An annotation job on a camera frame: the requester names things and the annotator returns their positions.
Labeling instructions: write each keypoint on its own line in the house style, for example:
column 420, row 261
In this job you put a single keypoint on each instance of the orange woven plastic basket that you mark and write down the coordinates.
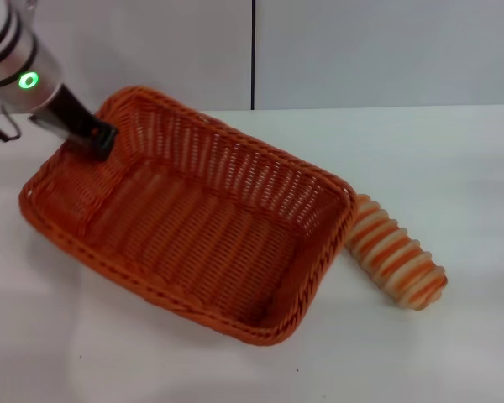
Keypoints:
column 201, row 247

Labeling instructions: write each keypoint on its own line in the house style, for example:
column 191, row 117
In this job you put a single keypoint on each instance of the orange-striped long bread roll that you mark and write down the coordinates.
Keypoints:
column 399, row 264

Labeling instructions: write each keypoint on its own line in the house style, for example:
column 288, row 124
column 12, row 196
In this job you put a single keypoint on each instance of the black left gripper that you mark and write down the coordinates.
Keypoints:
column 71, row 113

